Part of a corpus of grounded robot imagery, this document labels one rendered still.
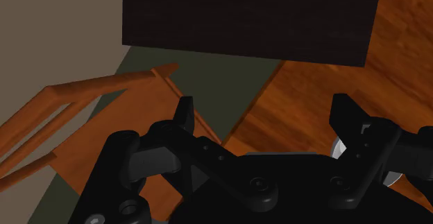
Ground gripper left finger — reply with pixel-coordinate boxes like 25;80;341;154
67;96;279;224

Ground brown wooden table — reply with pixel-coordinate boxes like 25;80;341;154
221;0;433;211

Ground white round object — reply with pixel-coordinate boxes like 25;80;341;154
330;136;403;188

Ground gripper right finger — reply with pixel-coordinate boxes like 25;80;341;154
327;93;433;211

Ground brown wooden chair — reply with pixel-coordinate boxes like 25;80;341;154
0;62;223;224

